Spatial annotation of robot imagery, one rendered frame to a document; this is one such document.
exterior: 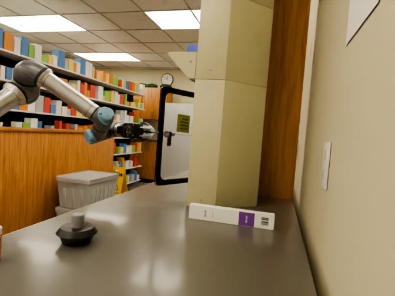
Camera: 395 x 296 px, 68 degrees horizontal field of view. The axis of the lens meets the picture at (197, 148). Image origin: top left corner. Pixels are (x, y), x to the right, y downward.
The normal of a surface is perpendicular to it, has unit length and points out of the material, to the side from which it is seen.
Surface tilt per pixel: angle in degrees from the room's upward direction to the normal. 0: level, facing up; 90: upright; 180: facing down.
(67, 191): 96
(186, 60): 90
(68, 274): 0
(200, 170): 90
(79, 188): 96
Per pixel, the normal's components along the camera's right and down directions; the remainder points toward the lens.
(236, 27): 0.50, 0.08
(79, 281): 0.07, -1.00
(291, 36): -0.26, 0.04
